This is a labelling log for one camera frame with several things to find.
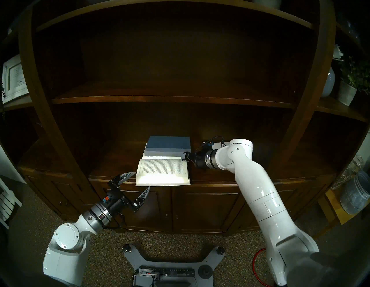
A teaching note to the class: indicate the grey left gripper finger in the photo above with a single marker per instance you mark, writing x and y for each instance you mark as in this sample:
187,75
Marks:
143,197
124,176

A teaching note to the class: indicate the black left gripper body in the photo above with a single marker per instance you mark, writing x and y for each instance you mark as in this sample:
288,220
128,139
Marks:
116,202

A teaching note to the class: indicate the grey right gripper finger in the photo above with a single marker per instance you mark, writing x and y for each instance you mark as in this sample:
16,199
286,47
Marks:
188,159
186,153

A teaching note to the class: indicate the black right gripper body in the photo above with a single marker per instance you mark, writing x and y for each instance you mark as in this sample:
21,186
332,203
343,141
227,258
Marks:
199,159

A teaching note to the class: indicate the blue hardcover book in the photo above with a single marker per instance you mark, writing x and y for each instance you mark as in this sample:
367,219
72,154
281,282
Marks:
167,142

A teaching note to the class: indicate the paperback book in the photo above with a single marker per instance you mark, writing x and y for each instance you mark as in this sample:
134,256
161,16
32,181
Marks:
162,172

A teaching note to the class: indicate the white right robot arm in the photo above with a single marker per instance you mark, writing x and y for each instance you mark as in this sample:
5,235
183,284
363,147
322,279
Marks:
260,196

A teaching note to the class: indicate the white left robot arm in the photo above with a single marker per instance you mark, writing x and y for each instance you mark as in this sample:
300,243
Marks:
66,241

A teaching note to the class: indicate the black base knob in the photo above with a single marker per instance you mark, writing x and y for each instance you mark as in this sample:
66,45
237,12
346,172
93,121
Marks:
221,250
126,248

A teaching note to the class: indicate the grey electronics box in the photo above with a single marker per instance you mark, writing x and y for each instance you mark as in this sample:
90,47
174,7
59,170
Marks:
164,274

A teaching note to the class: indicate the dark wooden bookcase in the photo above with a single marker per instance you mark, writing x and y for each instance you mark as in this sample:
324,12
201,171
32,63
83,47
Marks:
173,58

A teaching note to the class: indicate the black round base disc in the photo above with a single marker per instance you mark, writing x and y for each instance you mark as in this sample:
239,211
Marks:
205,272

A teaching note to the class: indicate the white slatted chair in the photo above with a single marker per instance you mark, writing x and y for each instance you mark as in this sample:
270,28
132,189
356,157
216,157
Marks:
7,202

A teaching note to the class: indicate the light wooden side table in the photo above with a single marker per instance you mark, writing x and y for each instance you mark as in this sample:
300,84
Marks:
335,205

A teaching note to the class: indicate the white framed certificate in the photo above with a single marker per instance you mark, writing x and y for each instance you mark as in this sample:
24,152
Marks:
14,78

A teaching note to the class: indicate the clear glass jar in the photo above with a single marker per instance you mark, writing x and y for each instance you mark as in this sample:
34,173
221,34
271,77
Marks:
347,173

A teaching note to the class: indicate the dark trailing plant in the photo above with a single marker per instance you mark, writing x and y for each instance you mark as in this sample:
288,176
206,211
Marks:
3,89

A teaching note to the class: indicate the pale round vase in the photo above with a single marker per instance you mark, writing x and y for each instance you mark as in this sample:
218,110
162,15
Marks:
328,82

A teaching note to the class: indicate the green plant in white pot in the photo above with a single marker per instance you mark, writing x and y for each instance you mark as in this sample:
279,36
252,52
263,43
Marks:
347,92

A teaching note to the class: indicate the white artificial flower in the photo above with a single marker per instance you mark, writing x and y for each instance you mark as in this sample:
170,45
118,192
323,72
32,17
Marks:
337,52

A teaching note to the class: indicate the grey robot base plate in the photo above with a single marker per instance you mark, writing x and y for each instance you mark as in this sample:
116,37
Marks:
173,260

